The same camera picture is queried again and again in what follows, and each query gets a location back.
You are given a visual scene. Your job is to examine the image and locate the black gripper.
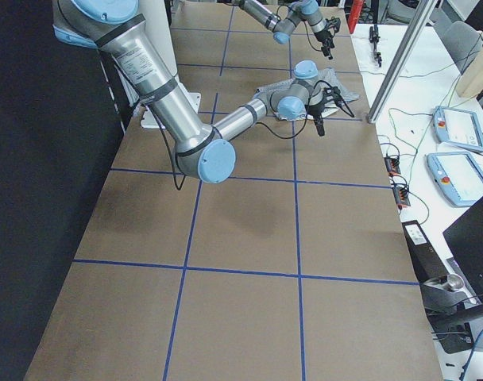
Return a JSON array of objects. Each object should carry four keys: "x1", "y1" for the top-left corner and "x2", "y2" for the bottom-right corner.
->
[
  {"x1": 319, "y1": 17, "x2": 341, "y2": 60},
  {"x1": 307, "y1": 87, "x2": 342, "y2": 137}
]

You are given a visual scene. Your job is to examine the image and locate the navy white striped polo shirt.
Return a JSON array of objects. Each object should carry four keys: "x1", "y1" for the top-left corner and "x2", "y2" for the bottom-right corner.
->
[{"x1": 254, "y1": 67, "x2": 360, "y2": 121}]

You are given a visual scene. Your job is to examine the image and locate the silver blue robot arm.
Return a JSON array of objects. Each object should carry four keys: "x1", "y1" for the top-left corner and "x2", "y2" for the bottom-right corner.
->
[
  {"x1": 230, "y1": 0, "x2": 341, "y2": 60},
  {"x1": 52, "y1": 0, "x2": 340, "y2": 183}
]

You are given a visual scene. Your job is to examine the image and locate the black handheld gripper stick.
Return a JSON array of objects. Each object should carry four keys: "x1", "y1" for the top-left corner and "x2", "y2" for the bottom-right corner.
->
[{"x1": 369, "y1": 24, "x2": 382, "y2": 67}]

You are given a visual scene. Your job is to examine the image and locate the red cylinder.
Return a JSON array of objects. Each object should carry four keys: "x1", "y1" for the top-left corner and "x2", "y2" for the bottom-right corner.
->
[{"x1": 347, "y1": 0, "x2": 365, "y2": 34}]

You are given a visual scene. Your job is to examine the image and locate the left grey usb hub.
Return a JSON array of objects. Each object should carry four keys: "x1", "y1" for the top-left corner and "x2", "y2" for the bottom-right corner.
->
[{"x1": 384, "y1": 156, "x2": 401, "y2": 176}]

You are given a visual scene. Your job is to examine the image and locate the grey usb hub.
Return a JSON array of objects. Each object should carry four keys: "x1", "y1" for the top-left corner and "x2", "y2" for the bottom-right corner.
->
[
  {"x1": 384, "y1": 156, "x2": 401, "y2": 176},
  {"x1": 392, "y1": 183, "x2": 411, "y2": 210}
]

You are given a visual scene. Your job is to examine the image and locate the right grey usb hub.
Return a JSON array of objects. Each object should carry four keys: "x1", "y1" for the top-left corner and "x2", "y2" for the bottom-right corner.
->
[{"x1": 392, "y1": 183, "x2": 411, "y2": 210}]

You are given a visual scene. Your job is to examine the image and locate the grey office chair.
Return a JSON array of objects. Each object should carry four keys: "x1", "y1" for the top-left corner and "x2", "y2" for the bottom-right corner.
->
[{"x1": 439, "y1": 21, "x2": 483, "y2": 74}]

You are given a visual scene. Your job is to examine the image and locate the far blue teach pendant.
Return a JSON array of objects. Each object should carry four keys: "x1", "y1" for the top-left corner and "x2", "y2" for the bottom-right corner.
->
[{"x1": 432, "y1": 106, "x2": 483, "y2": 153}]

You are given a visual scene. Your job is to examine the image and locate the blue teach pendant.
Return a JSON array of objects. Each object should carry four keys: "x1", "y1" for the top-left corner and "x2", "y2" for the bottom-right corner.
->
[
  {"x1": 426, "y1": 152, "x2": 483, "y2": 207},
  {"x1": 432, "y1": 106, "x2": 483, "y2": 153}
]

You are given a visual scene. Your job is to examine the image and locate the near blue teach pendant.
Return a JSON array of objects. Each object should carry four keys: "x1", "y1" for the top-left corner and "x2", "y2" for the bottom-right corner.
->
[{"x1": 426, "y1": 152, "x2": 483, "y2": 207}]

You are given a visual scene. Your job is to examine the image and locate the black box with label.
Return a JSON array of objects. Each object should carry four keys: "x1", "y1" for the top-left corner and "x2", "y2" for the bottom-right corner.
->
[{"x1": 402, "y1": 220, "x2": 448, "y2": 283}]

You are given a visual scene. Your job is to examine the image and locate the black monitor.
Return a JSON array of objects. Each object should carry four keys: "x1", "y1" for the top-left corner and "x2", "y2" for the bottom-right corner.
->
[{"x1": 443, "y1": 196, "x2": 483, "y2": 301}]

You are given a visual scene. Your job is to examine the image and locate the silver metal cup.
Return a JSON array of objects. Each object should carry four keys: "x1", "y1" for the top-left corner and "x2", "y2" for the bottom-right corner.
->
[{"x1": 441, "y1": 273, "x2": 465, "y2": 292}]

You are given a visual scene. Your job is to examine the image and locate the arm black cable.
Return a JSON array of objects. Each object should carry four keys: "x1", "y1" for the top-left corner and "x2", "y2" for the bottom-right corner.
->
[
  {"x1": 157, "y1": 79, "x2": 356, "y2": 192},
  {"x1": 275, "y1": 3, "x2": 326, "y2": 52}
]

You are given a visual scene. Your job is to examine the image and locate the aluminium frame post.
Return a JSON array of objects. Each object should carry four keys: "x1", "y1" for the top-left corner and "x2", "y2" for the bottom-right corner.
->
[{"x1": 367, "y1": 1, "x2": 437, "y2": 124}]

